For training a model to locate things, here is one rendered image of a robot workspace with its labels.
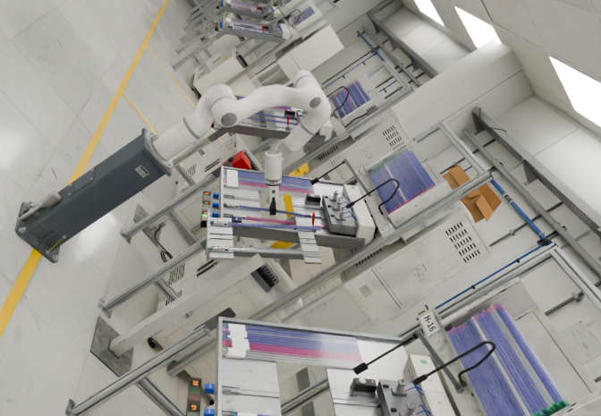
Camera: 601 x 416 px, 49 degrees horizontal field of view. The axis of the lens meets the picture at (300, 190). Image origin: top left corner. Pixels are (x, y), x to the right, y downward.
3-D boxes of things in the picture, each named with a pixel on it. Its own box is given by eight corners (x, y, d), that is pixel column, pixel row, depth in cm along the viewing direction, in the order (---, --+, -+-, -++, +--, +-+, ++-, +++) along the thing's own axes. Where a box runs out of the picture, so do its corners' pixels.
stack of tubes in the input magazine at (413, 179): (387, 213, 323) (435, 183, 319) (368, 173, 369) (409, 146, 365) (400, 232, 328) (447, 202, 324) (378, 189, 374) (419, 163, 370)
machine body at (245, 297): (142, 343, 336) (241, 279, 326) (156, 270, 399) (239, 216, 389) (219, 419, 362) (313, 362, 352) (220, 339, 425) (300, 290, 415)
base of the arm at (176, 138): (144, 147, 285) (179, 123, 282) (144, 126, 300) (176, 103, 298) (172, 175, 296) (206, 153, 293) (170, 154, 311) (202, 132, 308)
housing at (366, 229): (353, 250, 328) (359, 224, 322) (338, 207, 372) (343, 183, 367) (368, 251, 329) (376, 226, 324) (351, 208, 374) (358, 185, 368)
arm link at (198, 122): (185, 128, 287) (230, 97, 283) (178, 104, 299) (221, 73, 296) (201, 144, 295) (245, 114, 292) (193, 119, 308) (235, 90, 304)
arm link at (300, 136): (302, 114, 325) (264, 157, 336) (300, 123, 311) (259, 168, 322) (317, 125, 327) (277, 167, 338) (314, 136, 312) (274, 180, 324)
